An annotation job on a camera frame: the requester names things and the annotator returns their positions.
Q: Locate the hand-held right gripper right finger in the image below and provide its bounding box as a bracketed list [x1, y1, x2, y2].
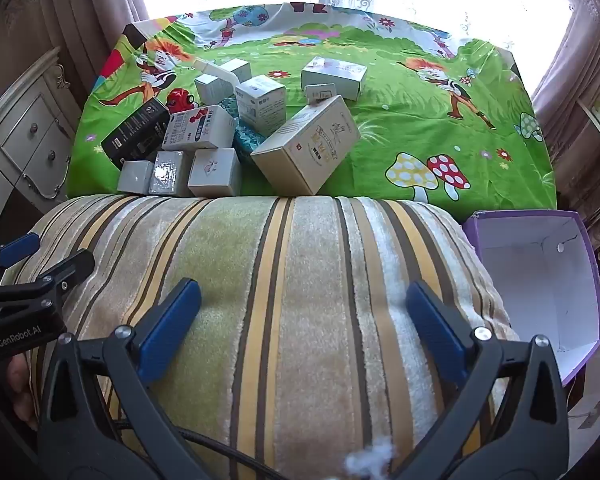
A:
[380, 280, 572, 480]

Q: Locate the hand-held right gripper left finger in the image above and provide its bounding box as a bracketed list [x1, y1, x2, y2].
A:
[36, 277, 217, 480]

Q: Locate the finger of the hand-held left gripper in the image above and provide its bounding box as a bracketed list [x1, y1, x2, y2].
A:
[0, 249, 96, 311]
[0, 232, 42, 288]

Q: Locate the purple cardboard box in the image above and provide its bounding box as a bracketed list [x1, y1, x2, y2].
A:
[462, 208, 600, 388]

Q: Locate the white box with red print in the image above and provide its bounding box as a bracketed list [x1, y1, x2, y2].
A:
[161, 105, 238, 152]

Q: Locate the large beige box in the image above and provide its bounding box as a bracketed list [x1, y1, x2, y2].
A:
[250, 94, 362, 196]

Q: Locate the white barcode box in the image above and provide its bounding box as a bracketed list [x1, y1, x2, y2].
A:
[235, 75, 287, 137]

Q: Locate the white brush with teal ball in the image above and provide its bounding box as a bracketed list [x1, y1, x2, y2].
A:
[190, 59, 222, 78]

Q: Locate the person's left hand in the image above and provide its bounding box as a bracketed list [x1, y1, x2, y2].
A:
[5, 355, 42, 432]

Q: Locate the white carved dresser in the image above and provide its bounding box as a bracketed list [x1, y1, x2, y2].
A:
[0, 47, 81, 241]

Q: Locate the striped plush sofa cushion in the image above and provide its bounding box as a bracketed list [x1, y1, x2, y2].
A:
[10, 192, 521, 480]

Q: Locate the small grey box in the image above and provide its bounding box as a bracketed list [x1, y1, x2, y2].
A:
[116, 160, 156, 196]

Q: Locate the silver wrapped box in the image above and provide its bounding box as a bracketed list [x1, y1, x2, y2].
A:
[149, 150, 193, 197]

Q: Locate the white cube box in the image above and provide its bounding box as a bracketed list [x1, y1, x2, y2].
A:
[187, 147, 243, 197]

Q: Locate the black box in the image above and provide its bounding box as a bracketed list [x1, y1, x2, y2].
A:
[101, 99, 170, 171]

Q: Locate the teal packet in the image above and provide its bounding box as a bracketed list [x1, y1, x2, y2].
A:
[220, 100, 268, 163]

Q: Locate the cartoon printed green blanket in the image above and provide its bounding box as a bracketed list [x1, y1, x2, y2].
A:
[67, 2, 561, 211]

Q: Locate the red toy car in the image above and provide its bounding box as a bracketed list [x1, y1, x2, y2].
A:
[166, 87, 198, 113]

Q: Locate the tall white box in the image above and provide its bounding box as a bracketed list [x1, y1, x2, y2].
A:
[194, 74, 236, 107]

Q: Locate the plain white box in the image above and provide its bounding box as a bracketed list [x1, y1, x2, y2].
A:
[219, 58, 253, 86]

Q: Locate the small white box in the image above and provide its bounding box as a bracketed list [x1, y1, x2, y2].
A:
[304, 83, 337, 106]

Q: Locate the white box with pink print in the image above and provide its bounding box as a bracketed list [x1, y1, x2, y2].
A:
[300, 56, 368, 101]

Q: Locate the mauve patterned curtain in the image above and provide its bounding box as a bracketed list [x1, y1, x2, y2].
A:
[530, 0, 600, 211]

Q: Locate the black cable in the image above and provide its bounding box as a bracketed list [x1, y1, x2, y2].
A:
[112, 420, 286, 480]

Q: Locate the white wall shelf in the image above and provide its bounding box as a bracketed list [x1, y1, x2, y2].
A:
[575, 97, 600, 171]

